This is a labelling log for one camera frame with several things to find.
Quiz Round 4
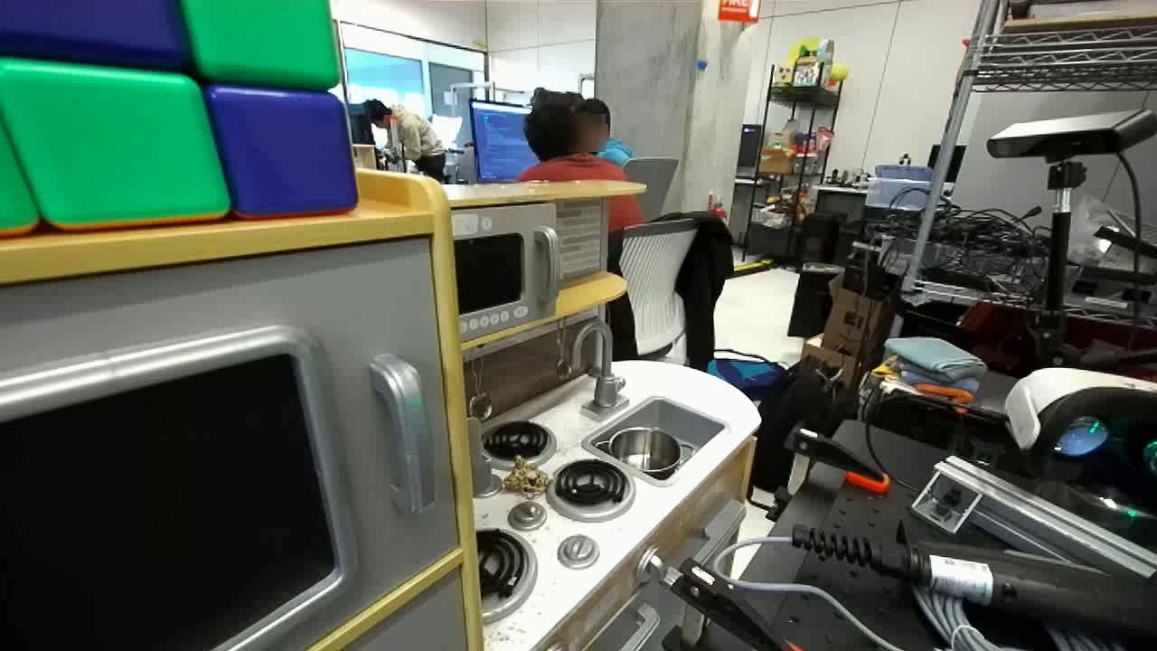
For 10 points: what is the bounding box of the silver toy faucet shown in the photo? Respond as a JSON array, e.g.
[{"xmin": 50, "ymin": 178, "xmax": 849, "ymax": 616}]
[{"xmin": 569, "ymin": 315, "xmax": 632, "ymax": 422}]

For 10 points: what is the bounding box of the grey toy microwave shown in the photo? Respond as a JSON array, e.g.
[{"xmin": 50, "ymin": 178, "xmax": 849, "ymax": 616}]
[{"xmin": 449, "ymin": 200, "xmax": 566, "ymax": 342}]

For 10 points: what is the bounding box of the black toy stove burner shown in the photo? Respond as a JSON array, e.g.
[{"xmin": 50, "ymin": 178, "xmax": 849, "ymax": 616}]
[
  {"xmin": 478, "ymin": 416, "xmax": 562, "ymax": 470},
  {"xmin": 548, "ymin": 455, "xmax": 637, "ymax": 523},
  {"xmin": 474, "ymin": 523, "xmax": 543, "ymax": 626}
]

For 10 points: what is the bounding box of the small metal pot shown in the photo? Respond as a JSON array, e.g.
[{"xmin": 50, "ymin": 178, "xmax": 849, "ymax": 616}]
[{"xmin": 603, "ymin": 422, "xmax": 686, "ymax": 482}]

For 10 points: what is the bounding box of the grey toy sink basin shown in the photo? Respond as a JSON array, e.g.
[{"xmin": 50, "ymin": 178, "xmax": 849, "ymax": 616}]
[{"xmin": 584, "ymin": 395, "xmax": 732, "ymax": 487}]

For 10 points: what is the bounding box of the small brown plush toy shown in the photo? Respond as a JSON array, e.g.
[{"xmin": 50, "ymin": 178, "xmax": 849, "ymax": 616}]
[{"xmin": 498, "ymin": 455, "xmax": 559, "ymax": 504}]

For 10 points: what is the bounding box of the grey stove knob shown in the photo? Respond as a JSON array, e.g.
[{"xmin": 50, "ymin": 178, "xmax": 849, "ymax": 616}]
[
  {"xmin": 554, "ymin": 533, "xmax": 603, "ymax": 575},
  {"xmin": 502, "ymin": 500, "xmax": 551, "ymax": 534}
]

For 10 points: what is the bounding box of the grey yellow toy kitchen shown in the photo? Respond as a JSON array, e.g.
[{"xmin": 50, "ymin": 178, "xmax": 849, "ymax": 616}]
[{"xmin": 0, "ymin": 165, "xmax": 767, "ymax": 651}]

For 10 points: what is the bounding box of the white chair back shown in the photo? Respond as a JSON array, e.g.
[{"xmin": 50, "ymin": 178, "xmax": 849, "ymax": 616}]
[{"xmin": 619, "ymin": 212, "xmax": 707, "ymax": 363}]

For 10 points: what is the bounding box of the black hanging jacket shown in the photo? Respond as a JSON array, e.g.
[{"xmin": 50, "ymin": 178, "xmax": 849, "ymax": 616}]
[{"xmin": 673, "ymin": 209, "xmax": 743, "ymax": 373}]

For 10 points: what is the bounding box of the person in red shirt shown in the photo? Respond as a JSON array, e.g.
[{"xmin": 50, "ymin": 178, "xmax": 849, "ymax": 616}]
[{"xmin": 518, "ymin": 82, "xmax": 651, "ymax": 363}]

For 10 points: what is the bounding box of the blue bag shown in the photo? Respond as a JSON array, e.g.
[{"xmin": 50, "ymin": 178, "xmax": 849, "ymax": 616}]
[{"xmin": 709, "ymin": 346, "xmax": 796, "ymax": 400}]

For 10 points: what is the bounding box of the blue computer monitor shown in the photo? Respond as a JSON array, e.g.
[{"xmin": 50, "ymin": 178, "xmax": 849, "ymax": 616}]
[{"xmin": 466, "ymin": 96, "xmax": 543, "ymax": 188}]

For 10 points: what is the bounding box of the person in blue shirt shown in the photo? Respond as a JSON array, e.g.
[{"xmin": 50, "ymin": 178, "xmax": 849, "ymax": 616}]
[{"xmin": 577, "ymin": 94, "xmax": 639, "ymax": 170}]

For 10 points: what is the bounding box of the black bag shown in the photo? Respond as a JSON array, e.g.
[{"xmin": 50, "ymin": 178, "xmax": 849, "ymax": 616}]
[{"xmin": 749, "ymin": 358, "xmax": 849, "ymax": 500}]

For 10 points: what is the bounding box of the person in beige jacket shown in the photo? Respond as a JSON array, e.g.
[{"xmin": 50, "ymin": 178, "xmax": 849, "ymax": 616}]
[{"xmin": 358, "ymin": 94, "xmax": 454, "ymax": 184}]

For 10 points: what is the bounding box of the brown cardboard box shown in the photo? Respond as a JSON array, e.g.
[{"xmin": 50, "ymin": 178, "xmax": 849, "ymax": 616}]
[{"xmin": 818, "ymin": 279, "xmax": 896, "ymax": 373}]

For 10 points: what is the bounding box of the black cluttered shelf unit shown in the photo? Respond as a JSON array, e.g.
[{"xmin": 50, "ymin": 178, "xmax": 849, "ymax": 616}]
[{"xmin": 747, "ymin": 34, "xmax": 853, "ymax": 265}]

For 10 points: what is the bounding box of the orange black screwdriver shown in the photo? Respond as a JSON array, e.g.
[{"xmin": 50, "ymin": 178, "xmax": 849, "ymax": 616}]
[{"xmin": 785, "ymin": 422, "xmax": 896, "ymax": 500}]

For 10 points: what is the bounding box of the black metal clamp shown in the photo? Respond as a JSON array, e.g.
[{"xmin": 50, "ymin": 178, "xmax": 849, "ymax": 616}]
[{"xmin": 637, "ymin": 550, "xmax": 798, "ymax": 651}]

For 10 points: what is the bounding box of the blue rounded plastic block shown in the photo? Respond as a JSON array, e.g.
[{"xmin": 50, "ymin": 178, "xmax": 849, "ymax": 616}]
[{"xmin": 202, "ymin": 82, "xmax": 362, "ymax": 221}]

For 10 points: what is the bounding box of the clear plastic storage bin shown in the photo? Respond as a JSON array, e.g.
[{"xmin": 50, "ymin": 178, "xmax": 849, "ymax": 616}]
[{"xmin": 862, "ymin": 158, "xmax": 939, "ymax": 218}]

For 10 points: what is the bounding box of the folded blue cloth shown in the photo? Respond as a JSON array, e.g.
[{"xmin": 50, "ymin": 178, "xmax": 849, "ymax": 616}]
[{"xmin": 884, "ymin": 333, "xmax": 996, "ymax": 391}]

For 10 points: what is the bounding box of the small green plastic block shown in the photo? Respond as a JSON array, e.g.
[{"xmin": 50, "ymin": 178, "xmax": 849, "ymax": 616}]
[{"xmin": 178, "ymin": 0, "xmax": 349, "ymax": 94}]

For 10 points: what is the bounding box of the silver aluminium extrusion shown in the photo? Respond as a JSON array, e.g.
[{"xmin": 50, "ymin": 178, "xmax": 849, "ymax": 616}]
[{"xmin": 908, "ymin": 452, "xmax": 1157, "ymax": 582}]

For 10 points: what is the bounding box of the white black VR headset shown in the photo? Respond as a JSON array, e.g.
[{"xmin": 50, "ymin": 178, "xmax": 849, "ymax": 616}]
[{"xmin": 1002, "ymin": 367, "xmax": 1157, "ymax": 500}]

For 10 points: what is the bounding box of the large green plastic block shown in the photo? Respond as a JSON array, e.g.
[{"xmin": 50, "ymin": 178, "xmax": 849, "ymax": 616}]
[{"xmin": 0, "ymin": 53, "xmax": 237, "ymax": 235}]

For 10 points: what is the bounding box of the dark blue plastic block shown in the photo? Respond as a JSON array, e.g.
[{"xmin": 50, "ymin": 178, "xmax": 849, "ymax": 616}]
[{"xmin": 0, "ymin": 0, "xmax": 193, "ymax": 74}]

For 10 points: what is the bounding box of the silver oven door handle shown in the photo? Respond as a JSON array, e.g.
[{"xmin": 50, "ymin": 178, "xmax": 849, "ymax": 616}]
[{"xmin": 367, "ymin": 350, "xmax": 437, "ymax": 521}]

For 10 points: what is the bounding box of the grey cable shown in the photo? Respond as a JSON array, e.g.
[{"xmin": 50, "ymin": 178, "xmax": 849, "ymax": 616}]
[{"xmin": 709, "ymin": 533, "xmax": 903, "ymax": 651}]

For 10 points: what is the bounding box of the black camera stand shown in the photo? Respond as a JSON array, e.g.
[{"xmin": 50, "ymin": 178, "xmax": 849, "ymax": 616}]
[{"xmin": 1041, "ymin": 157, "xmax": 1090, "ymax": 326}]

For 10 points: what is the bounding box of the black cable plug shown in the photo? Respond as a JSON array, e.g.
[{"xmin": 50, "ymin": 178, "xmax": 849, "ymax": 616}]
[{"xmin": 785, "ymin": 521, "xmax": 1157, "ymax": 644}]

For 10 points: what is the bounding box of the black stereo camera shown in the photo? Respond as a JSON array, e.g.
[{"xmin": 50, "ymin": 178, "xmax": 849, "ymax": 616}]
[{"xmin": 984, "ymin": 105, "xmax": 1157, "ymax": 165}]

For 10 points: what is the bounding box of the metal wire rack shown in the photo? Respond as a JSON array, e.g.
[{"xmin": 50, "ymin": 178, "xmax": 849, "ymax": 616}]
[{"xmin": 902, "ymin": 0, "xmax": 1157, "ymax": 293}]

